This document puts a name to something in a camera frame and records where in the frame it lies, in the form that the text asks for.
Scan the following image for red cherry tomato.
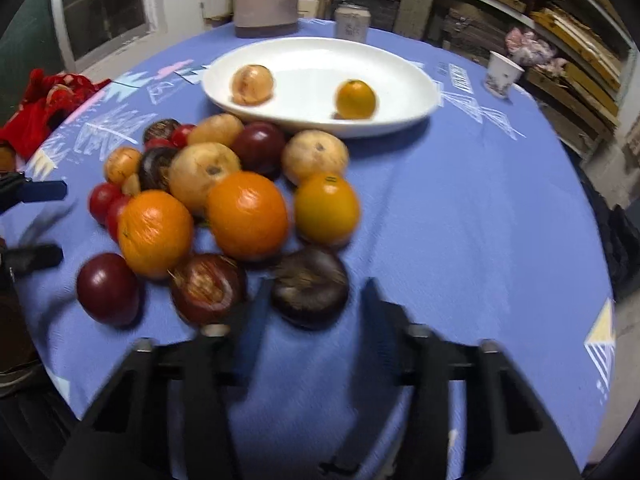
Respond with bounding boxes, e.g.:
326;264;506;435
88;182;122;226

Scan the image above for small orange-tan fruit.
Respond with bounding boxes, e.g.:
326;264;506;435
103;146;142;186

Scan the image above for dark red plum front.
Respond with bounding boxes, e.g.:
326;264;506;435
76;252;141;327

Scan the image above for dark red plum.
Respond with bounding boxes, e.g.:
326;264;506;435
231;122;286;179
76;252;141;327

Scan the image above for large orange mandarin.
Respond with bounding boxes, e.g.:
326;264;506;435
118;190;194;281

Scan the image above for reddish brown passion fruit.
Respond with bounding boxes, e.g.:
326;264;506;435
169;252;247;326

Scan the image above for dark brown mangosteen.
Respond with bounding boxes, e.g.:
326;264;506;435
270;245;350;330

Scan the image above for yellow orange citrus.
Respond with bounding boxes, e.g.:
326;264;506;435
293;172;361;247

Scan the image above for small tan fruit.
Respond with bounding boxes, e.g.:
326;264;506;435
122;174;141;197

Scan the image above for red cloth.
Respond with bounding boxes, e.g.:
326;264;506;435
1;68;112;160

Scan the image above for dark mangosteen in pile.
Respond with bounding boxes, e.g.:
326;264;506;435
138;146;178;192

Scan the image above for dark mangosteen at back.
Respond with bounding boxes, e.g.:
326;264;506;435
143;118;180;144

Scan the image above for red tomato at back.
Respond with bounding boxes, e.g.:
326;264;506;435
169;124;195;150

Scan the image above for large tan pear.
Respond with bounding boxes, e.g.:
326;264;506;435
168;142;241;217

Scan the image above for tan potato-like fruit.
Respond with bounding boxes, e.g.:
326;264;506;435
186;113;244;148

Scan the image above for window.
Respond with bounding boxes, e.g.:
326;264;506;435
50;0;164;73

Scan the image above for blue patterned tablecloth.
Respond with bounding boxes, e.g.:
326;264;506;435
1;25;615;479

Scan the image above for tan onion on plate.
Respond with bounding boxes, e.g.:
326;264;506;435
231;64;274;106

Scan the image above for tan round pear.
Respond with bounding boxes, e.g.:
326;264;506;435
282;130;349;185

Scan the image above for white oval plate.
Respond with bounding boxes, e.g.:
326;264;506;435
202;37;439;139

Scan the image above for yellow citrus on plate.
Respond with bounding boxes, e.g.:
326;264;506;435
335;79;378;120

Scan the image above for grey printed can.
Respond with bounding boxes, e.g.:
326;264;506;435
334;4;371;44

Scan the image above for white floral paper cup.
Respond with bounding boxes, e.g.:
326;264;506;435
484;51;524;99

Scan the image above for pink crumpled cloth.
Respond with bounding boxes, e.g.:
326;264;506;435
504;27;567;77

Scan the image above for wooden shelf with boards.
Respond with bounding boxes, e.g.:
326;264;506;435
320;0;638;155

